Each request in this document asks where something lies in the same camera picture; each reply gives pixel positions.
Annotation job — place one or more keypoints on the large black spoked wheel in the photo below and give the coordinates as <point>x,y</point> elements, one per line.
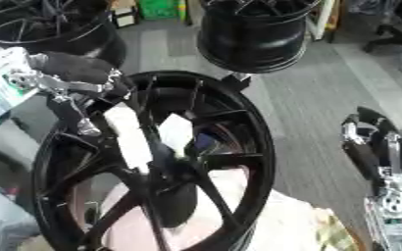
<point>170,192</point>

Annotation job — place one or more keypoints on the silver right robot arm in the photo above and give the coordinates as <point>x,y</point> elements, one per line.
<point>394,215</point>

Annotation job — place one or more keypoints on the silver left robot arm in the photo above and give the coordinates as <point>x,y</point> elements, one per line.
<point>3,81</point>

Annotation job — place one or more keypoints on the black framed board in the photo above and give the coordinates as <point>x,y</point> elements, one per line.
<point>124,17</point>

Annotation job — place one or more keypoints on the green box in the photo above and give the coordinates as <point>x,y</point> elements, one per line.
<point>157,8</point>

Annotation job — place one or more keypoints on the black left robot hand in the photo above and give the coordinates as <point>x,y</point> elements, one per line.
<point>76,68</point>

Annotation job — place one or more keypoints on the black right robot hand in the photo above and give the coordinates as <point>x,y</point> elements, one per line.
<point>363,157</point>

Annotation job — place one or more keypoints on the black wheel rim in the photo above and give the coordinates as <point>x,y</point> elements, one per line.
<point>50,26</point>
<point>253,39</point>

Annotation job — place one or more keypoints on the long white pin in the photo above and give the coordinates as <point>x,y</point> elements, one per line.
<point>130,137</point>

